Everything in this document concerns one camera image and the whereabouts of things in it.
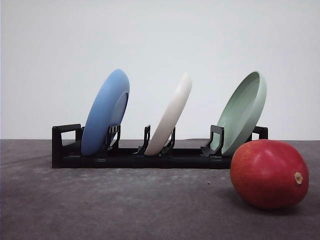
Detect black plate rack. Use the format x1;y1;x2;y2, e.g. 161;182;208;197
51;123;233;170

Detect white plate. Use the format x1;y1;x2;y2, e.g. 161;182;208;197
144;73;192;156

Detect green plate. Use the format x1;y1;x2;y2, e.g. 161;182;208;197
211;71;267;156

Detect blue plate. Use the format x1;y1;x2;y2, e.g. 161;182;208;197
81;69;130;157

